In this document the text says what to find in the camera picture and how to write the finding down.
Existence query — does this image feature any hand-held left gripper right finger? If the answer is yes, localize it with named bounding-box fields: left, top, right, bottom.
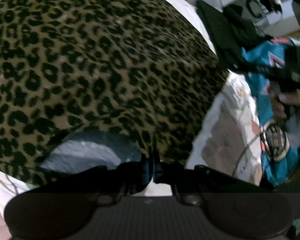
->
left=154, top=155, right=270, bottom=205

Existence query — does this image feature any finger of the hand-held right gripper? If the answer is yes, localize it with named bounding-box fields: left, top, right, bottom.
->
left=236, top=63, right=286, bottom=80

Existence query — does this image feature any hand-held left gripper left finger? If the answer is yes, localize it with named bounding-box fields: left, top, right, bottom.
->
left=40, top=155, right=152, bottom=205

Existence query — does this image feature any leopard print garment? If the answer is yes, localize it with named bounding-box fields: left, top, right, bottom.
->
left=0, top=0, right=229, bottom=187

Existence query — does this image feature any black clothes pile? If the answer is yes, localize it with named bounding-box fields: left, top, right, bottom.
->
left=222, top=4, right=272, bottom=48

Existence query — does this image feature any teal patterned garment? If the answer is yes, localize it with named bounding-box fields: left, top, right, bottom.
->
left=241, top=37, right=300, bottom=187

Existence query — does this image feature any black folded garment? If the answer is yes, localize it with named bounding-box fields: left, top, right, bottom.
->
left=196, top=0, right=243, bottom=71

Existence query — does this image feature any cream printed blanket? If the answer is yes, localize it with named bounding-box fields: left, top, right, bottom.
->
left=0, top=0, right=264, bottom=230

